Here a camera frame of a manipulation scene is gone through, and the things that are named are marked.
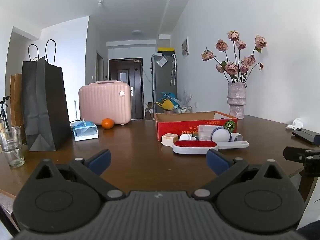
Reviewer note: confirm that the beige square container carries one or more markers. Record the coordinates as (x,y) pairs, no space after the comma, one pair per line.
(169,139)

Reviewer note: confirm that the white round lid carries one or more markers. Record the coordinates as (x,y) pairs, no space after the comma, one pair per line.
(220,135)

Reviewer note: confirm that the glass cup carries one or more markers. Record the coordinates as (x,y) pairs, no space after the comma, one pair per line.
(12,147)

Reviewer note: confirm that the dried rose bouquet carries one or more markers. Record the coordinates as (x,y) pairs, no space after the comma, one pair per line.
(232,67)

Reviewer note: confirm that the white wall panel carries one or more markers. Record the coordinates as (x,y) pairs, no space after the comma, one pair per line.
(185,47)

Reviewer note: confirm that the ceiling smoke detector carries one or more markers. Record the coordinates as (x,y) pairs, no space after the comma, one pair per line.
(100,3)

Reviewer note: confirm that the paper sheet on refrigerator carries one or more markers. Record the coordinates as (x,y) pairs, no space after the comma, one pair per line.
(162,62)

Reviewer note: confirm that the grey refrigerator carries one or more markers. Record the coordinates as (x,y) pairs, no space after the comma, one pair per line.
(162,82)

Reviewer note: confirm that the clear plastic container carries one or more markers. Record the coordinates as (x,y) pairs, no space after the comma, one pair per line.
(205,132)

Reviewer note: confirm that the red cardboard box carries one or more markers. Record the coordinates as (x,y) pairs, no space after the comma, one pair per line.
(175,125)

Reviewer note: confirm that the round ceiling lamp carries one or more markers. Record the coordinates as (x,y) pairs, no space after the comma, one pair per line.
(137,32)

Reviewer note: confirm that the yellow bag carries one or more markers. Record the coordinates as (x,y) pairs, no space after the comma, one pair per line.
(166,105)

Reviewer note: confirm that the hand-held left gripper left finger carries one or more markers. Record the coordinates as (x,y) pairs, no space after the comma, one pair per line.
(100,160)

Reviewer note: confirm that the orange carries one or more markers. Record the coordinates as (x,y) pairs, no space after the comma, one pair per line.
(107,123)

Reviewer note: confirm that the blue tissue pack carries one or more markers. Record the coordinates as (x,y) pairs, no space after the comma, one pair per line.
(85,130)

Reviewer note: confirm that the crumpled white tissue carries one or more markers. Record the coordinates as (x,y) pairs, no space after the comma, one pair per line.
(296,124)

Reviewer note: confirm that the black flat case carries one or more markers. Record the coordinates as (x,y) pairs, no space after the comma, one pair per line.
(306,135)

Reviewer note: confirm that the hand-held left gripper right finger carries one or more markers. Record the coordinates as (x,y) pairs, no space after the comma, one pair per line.
(217,161)

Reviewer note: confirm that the white umbrella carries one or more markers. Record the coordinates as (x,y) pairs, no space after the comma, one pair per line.
(173,70)

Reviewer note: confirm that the white screw lid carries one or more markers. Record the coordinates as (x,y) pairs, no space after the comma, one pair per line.
(185,138)

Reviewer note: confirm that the brown paper bag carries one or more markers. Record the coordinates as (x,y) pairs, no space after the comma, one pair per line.
(16,105)

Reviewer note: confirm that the red and white lint brush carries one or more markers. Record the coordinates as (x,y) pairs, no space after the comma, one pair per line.
(195,146)

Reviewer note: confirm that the camera tripod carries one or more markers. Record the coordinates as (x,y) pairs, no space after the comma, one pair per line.
(3,115)

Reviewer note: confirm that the paper sheet on door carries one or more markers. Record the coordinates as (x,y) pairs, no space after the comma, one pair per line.
(123,76)

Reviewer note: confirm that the dark brown entrance door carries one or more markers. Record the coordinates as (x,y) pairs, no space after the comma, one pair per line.
(136,90)

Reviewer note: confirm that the yellow box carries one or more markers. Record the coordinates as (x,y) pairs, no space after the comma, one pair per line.
(165,50)

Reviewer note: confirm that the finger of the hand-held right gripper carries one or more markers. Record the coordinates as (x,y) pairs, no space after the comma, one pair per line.
(295,154)

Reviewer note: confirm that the pink ceramic vase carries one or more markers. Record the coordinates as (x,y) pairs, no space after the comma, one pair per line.
(236,100)

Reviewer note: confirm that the pink suitcase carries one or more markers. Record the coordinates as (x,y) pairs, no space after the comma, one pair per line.
(105,102)

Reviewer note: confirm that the black paper bag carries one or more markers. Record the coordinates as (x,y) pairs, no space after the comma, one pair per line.
(42,105)

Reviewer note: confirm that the blue bag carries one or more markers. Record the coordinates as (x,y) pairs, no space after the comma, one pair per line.
(168,95)

